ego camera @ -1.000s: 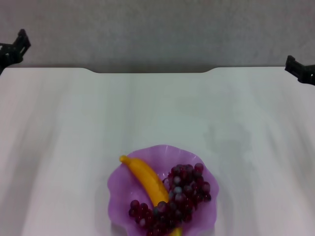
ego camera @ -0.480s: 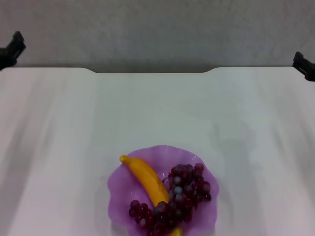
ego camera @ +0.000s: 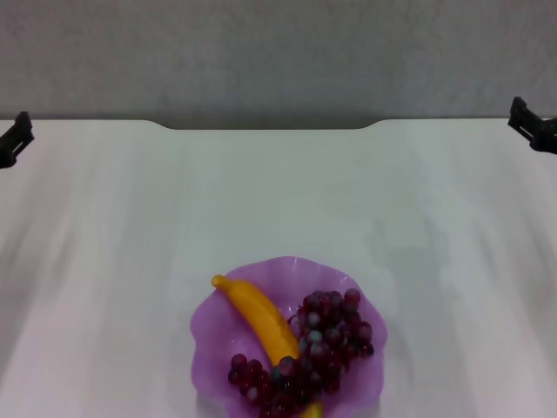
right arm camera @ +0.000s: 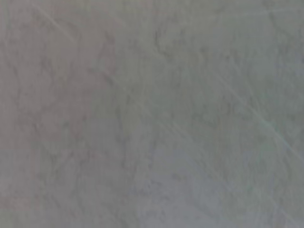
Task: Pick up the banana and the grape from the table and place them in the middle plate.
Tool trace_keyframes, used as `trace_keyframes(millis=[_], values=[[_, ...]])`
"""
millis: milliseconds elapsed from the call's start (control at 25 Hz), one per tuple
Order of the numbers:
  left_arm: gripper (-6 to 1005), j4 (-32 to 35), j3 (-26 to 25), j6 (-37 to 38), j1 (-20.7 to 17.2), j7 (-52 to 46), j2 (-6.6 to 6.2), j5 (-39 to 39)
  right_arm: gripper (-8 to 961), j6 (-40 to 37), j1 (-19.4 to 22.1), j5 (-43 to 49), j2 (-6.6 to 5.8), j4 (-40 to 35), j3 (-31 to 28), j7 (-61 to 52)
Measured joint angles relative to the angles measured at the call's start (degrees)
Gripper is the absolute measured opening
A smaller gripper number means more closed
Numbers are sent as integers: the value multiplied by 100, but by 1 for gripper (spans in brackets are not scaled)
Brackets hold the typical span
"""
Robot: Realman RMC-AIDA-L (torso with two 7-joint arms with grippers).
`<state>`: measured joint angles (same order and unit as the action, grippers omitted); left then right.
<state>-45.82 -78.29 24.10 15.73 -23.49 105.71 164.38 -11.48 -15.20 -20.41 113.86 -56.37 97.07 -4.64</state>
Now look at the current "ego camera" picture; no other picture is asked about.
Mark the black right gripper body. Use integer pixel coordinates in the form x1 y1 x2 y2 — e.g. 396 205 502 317
540 117 557 154

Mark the red purple grape bunch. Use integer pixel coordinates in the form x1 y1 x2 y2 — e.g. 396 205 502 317
227 289 375 418

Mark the yellow banana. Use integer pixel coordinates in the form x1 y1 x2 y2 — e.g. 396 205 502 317
211 274 324 418

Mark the purple wavy plastic bowl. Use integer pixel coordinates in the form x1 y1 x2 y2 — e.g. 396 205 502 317
190 256 388 418

